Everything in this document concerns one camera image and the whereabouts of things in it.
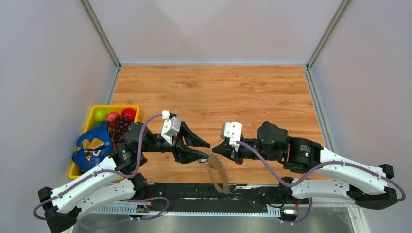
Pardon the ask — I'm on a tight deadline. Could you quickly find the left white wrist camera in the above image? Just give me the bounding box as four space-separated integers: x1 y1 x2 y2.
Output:
160 110 181 145

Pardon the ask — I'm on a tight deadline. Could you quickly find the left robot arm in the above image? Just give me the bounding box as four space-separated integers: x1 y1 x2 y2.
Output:
38 117 210 233

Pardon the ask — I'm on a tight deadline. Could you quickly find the blue chip bag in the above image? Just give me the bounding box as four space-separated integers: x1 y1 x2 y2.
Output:
72 122 114 172

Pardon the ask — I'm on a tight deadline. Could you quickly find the green pear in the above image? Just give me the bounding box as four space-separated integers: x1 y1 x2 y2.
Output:
94 108 110 122

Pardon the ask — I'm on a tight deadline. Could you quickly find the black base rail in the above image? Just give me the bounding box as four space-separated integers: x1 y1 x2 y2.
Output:
131 183 309 214

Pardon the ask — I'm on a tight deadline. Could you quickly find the purple grape bunch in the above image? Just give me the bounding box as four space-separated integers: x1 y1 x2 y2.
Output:
108 115 133 144

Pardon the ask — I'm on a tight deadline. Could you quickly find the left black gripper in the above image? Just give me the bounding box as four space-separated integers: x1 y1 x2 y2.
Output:
139 120 210 164

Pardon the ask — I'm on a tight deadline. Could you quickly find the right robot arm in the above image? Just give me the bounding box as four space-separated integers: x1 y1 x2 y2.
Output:
212 121 400 210

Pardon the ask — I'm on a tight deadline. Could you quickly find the red apple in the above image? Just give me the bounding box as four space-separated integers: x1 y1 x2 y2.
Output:
105 112 120 129
120 108 137 122

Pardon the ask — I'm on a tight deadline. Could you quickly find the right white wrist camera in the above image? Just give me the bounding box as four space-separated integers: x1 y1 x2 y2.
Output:
221 121 242 151

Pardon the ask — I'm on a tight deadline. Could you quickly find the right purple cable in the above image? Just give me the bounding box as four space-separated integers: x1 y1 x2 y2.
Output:
236 141 407 225

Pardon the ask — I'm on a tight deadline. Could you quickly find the yellow plastic bin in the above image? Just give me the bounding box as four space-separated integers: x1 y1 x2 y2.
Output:
68 105 142 180

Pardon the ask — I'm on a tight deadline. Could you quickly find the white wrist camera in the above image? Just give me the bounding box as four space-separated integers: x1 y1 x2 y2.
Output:
221 121 242 151
160 110 181 145

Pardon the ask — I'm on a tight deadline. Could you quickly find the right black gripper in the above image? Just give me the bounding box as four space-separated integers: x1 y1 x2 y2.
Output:
212 136 281 165

